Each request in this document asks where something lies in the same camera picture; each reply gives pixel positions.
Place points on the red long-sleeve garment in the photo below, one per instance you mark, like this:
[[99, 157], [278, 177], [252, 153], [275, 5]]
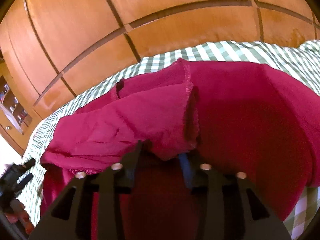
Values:
[[242, 118]]

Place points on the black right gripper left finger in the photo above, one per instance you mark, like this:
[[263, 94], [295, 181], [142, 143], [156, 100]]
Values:
[[90, 202]]

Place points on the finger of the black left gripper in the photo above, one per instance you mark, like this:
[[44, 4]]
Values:
[[10, 186]]

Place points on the green white checkered bedspread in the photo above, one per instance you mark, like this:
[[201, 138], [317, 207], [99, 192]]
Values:
[[302, 63]]

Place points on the wooden shelf with items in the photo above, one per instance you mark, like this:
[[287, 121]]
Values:
[[12, 109]]

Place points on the wooden panelled wardrobe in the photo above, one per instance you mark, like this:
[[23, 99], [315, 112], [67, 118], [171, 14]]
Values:
[[53, 50]]

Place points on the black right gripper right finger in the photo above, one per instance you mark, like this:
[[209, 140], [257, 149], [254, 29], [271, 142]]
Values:
[[229, 206]]

